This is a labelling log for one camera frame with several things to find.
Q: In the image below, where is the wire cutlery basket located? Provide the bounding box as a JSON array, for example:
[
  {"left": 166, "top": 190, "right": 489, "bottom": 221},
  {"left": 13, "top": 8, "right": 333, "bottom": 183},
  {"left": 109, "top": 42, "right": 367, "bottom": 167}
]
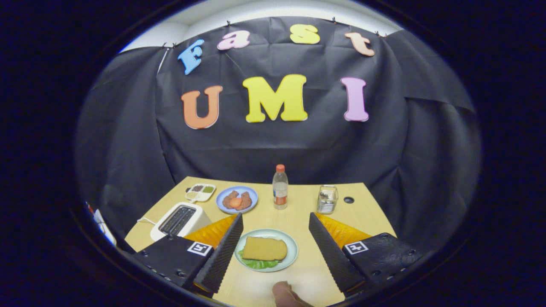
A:
[{"left": 317, "top": 185, "right": 339, "bottom": 214}]

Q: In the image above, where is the green lettuce leaf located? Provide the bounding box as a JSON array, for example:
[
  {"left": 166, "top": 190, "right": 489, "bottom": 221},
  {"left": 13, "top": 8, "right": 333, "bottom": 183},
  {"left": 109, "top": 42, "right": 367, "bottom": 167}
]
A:
[{"left": 238, "top": 249, "right": 282, "bottom": 270}]

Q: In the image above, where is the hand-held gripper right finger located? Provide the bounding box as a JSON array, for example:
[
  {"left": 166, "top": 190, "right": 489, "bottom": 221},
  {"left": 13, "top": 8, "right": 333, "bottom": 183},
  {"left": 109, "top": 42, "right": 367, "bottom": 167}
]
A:
[{"left": 308, "top": 212, "right": 425, "bottom": 298}]

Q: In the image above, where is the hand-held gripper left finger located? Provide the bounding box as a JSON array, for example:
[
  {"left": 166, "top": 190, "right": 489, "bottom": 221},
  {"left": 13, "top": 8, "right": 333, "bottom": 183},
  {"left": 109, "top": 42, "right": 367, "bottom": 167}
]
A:
[{"left": 133, "top": 213, "right": 244, "bottom": 298}]

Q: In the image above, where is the clear water bottle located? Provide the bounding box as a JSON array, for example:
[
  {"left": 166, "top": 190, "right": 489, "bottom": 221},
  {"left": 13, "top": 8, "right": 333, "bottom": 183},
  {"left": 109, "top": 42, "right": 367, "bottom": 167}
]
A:
[{"left": 273, "top": 164, "right": 289, "bottom": 210}]

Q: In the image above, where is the white toaster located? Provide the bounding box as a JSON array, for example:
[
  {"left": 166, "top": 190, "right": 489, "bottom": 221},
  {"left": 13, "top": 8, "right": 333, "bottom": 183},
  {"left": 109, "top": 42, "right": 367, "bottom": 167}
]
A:
[{"left": 150, "top": 202, "right": 212, "bottom": 242}]

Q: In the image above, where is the blue plate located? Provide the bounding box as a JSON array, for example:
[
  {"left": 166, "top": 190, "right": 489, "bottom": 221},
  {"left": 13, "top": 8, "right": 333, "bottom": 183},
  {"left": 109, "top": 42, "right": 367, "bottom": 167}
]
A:
[{"left": 216, "top": 186, "right": 258, "bottom": 214}]

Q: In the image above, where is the white divided seasoning dish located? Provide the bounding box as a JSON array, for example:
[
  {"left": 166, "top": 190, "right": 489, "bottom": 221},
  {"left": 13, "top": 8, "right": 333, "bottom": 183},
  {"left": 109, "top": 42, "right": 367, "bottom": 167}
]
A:
[{"left": 185, "top": 183, "right": 216, "bottom": 202}]

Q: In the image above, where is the brown bread slice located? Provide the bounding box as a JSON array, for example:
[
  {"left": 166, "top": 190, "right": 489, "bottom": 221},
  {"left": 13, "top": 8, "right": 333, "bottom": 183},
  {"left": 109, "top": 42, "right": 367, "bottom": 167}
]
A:
[{"left": 242, "top": 237, "right": 288, "bottom": 261}]

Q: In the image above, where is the pale green plate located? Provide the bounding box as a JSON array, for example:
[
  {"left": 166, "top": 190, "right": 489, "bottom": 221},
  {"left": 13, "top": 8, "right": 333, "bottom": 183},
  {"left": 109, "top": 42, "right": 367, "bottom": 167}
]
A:
[{"left": 234, "top": 229, "right": 299, "bottom": 272}]

